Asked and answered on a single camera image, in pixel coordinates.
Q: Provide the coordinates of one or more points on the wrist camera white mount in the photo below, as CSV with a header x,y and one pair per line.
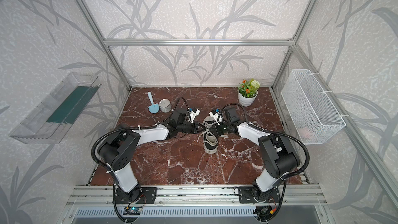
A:
x,y
193,112
217,115

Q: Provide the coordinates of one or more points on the silver tin can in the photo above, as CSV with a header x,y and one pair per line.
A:
x,y
165,106

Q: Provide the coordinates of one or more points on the white shoelace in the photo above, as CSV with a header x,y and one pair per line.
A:
x,y
211,133

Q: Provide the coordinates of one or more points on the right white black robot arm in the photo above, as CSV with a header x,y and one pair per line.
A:
x,y
284,156

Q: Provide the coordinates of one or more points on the black white canvas sneaker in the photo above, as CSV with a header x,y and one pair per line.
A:
x,y
210,148

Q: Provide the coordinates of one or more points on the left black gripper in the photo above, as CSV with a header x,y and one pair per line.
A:
x,y
193,126

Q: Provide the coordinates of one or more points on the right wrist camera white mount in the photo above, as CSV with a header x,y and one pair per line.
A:
x,y
217,115

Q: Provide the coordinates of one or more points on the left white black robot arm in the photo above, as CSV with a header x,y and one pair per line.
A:
x,y
114,150

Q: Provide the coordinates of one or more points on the pink object in basket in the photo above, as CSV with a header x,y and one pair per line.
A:
x,y
306,134

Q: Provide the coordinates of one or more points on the aluminium front rail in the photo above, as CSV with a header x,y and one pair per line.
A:
x,y
195,195

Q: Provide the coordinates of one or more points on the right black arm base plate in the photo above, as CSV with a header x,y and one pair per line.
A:
x,y
254,195

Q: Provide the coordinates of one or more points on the right controller board with wires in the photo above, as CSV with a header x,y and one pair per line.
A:
x,y
264,211

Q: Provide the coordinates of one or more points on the potted plant white pot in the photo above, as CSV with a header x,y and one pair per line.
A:
x,y
247,92

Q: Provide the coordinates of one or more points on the light blue scoop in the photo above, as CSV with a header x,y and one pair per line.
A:
x,y
153,108

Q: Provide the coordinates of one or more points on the green circuit board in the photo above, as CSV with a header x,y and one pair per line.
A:
x,y
132,211

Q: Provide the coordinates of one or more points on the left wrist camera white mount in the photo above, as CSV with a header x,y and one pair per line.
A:
x,y
193,112

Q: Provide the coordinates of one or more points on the clear plastic wall tray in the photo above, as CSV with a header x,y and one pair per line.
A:
x,y
49,122

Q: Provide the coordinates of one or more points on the white wire basket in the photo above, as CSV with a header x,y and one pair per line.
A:
x,y
310,107

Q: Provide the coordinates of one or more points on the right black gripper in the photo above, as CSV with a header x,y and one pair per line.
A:
x,y
219,127

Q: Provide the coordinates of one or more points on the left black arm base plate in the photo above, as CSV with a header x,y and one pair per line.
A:
x,y
142,195

